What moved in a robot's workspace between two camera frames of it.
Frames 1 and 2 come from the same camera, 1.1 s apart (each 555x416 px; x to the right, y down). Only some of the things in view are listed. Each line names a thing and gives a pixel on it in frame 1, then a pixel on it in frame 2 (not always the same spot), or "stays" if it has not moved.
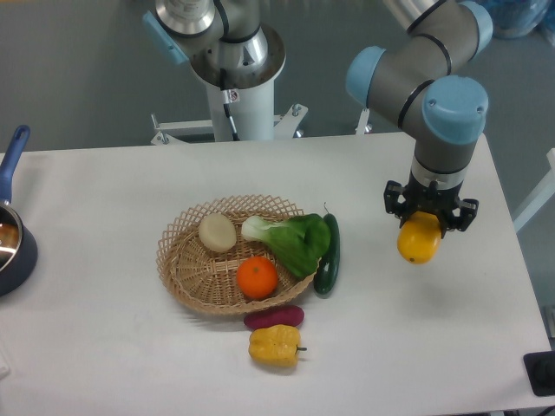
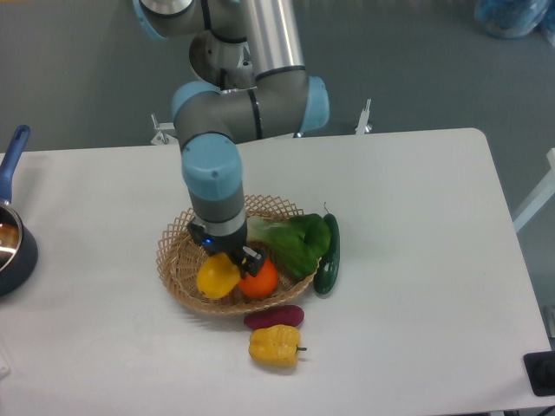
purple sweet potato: [285, 315] stays
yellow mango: [419, 237] → [217, 276]
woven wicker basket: [205, 280] stays
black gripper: [431, 198] → [235, 245]
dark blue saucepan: [18, 247] stays
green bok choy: [299, 241] stays
